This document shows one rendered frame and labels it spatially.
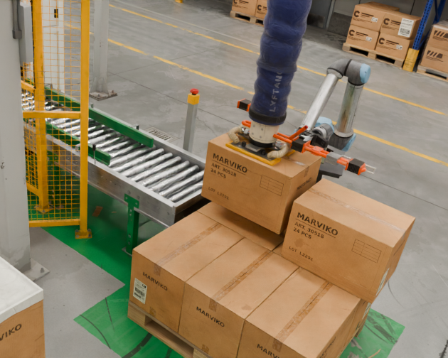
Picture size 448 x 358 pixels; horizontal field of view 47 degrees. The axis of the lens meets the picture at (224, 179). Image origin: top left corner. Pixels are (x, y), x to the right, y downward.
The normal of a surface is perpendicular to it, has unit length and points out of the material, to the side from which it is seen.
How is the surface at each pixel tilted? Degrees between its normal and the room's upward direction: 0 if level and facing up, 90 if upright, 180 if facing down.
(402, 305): 0
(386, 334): 0
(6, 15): 90
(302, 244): 90
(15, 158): 89
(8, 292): 0
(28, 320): 90
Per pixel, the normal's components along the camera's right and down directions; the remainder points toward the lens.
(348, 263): -0.57, 0.33
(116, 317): 0.14, -0.86
